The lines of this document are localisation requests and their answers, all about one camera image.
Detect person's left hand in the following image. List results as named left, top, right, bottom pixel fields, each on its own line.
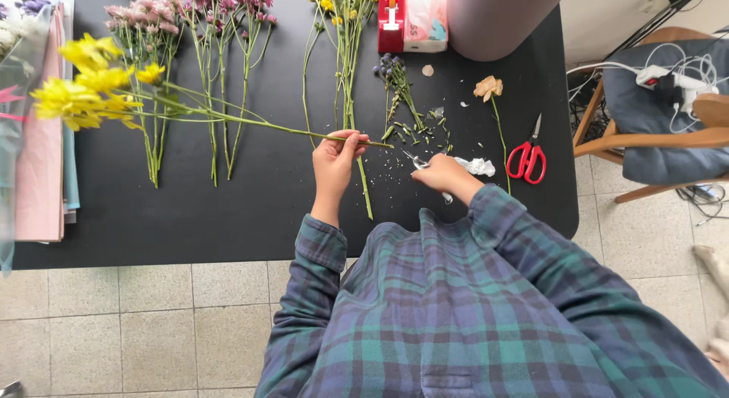
left=312, top=130, right=371, bottom=195

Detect person's right hand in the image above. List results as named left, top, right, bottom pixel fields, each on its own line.
left=411, top=153, right=485, bottom=205

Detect small silver scissors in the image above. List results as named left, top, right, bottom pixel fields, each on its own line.
left=402, top=151, right=454, bottom=205

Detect yellow chrysanthemum stem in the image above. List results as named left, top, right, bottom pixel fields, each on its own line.
left=30, top=33, right=395, bottom=149

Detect heap of green leaf trimmings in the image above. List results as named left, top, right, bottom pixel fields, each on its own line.
left=380, top=106, right=456, bottom=157

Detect crumpled white tissue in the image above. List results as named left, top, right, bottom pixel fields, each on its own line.
left=454, top=156, right=497, bottom=178

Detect peach rose stem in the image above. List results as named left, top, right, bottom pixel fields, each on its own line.
left=473, top=75, right=512, bottom=195

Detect purple statice sprig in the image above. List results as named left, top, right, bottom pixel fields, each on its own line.
left=373, top=52, right=427, bottom=138

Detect red tape dispenser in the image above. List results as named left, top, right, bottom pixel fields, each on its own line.
left=377, top=0, right=407, bottom=55

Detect bunch of small yellow flowers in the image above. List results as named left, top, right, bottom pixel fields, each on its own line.
left=301, top=0, right=381, bottom=221

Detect pink tissue pack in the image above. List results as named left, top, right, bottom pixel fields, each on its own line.
left=402, top=0, right=450, bottom=54

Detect blue green plaid shirt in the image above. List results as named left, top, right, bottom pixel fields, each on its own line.
left=254, top=184, right=729, bottom=398

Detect grey cylindrical container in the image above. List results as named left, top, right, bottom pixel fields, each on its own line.
left=445, top=0, right=573, bottom=63

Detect wooden chair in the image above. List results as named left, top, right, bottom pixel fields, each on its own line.
left=572, top=26, right=729, bottom=204

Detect dark grey seat cushion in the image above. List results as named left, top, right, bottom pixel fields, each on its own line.
left=602, top=37, right=729, bottom=186

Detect magenta chrysanthemum bunch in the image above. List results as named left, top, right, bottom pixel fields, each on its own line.
left=169, top=0, right=279, bottom=188

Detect white power strip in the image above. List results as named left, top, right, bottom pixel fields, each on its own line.
left=636, top=65, right=720, bottom=98

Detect black tripod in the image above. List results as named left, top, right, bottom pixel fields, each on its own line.
left=603, top=0, right=711, bottom=61

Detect white furry animal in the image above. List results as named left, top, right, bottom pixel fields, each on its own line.
left=691, top=244, right=729, bottom=382

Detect pale pink chrysanthemum bunch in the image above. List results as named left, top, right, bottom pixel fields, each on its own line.
left=104, top=0, right=184, bottom=190

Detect stack of pink wrapping paper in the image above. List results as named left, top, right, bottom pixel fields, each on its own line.
left=14, top=0, right=81, bottom=244

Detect red handled scissors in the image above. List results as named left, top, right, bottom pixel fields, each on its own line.
left=506, top=113, right=548, bottom=186

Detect white charging cables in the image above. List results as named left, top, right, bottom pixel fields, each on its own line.
left=566, top=41, right=721, bottom=135

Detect black cables bundle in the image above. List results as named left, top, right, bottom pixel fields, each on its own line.
left=676, top=184, right=728, bottom=227

